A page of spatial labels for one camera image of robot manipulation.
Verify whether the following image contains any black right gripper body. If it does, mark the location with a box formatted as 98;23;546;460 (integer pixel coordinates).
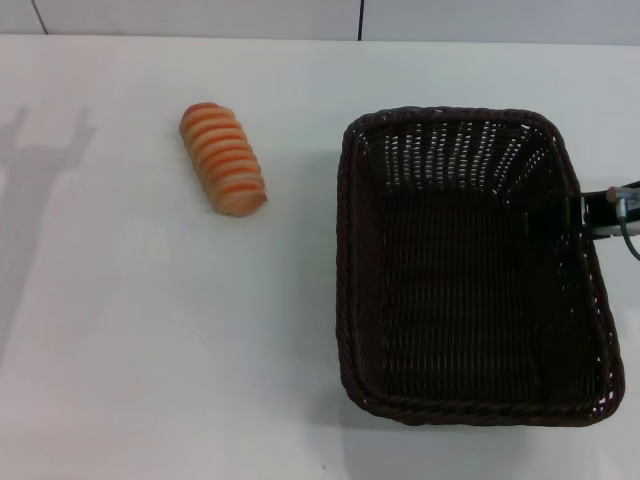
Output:
579;181;640;242

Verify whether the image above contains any dark brown woven basket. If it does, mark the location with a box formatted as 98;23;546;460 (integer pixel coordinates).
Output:
335;104;626;427

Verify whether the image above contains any orange striped bread roll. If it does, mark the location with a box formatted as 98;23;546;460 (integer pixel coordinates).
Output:
178;101;269;218

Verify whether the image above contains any grey gripper cable with connector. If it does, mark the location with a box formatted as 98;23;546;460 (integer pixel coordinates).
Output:
606;184;640;262

